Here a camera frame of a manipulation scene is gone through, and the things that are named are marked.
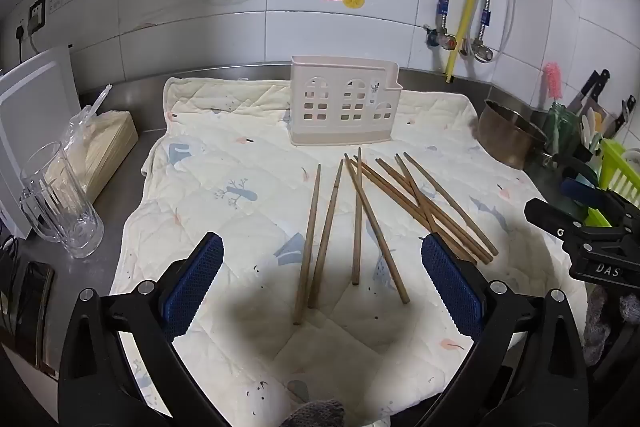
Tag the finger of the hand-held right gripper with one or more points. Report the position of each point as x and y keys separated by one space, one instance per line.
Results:
x=550 y=214
x=580 y=191

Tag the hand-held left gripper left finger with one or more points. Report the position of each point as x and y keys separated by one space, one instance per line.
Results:
x=192 y=287

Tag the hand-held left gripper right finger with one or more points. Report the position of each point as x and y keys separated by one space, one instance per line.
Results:
x=450 y=287

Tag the beige plastic utensil holder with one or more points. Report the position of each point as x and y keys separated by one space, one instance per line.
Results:
x=345 y=102

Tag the person's right hand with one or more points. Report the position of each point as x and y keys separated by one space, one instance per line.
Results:
x=600 y=327

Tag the person's left hand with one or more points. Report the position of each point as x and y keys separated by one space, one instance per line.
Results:
x=315 y=414

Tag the green plastic dish rack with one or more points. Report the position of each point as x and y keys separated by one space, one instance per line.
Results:
x=617 y=167

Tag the green glass bottle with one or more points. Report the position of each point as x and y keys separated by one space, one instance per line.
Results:
x=560 y=127

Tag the white plastic spoon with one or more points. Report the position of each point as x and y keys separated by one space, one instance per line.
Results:
x=590 y=124

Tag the stainless steel pot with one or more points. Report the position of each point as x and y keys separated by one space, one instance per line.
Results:
x=505 y=137

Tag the pink bottle brush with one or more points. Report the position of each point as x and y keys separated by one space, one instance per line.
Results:
x=551 y=79

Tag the cream quilted printed cloth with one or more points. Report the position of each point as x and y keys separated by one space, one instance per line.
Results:
x=225 y=147

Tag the clear glass mug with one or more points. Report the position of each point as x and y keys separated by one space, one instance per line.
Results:
x=62 y=207

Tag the bagged stack of beige napkins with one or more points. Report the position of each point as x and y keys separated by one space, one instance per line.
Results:
x=107 y=142

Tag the metal water valve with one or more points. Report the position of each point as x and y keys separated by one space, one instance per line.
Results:
x=440 y=38
x=480 y=51

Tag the white plastic board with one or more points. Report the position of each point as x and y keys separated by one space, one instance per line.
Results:
x=30 y=107

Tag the wall power socket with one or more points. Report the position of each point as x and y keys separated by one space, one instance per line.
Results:
x=36 y=13

